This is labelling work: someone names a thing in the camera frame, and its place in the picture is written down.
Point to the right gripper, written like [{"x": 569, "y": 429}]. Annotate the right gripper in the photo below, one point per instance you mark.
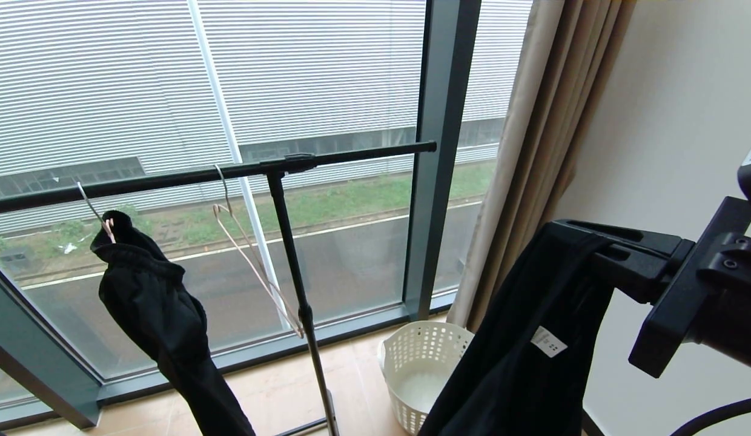
[{"x": 708, "y": 290}]

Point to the black garment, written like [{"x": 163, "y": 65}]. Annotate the black garment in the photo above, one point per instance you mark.
[{"x": 509, "y": 387}]

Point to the black shorts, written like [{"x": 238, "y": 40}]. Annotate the black shorts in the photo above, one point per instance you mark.
[{"x": 157, "y": 315}]

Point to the pink clothes hanger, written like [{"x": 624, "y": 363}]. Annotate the pink clothes hanger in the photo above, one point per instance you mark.
[
  {"x": 254, "y": 260},
  {"x": 91, "y": 203}
]

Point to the white laundry basket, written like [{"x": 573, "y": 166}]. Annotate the white laundry basket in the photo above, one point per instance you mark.
[{"x": 424, "y": 363}]

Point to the black clothes rack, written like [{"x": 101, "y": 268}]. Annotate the black clothes rack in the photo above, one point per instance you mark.
[{"x": 169, "y": 178}]

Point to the beige curtain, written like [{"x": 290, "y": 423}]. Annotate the beige curtain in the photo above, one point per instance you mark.
[{"x": 545, "y": 121}]

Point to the window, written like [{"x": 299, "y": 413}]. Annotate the window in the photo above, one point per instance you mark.
[{"x": 321, "y": 79}]

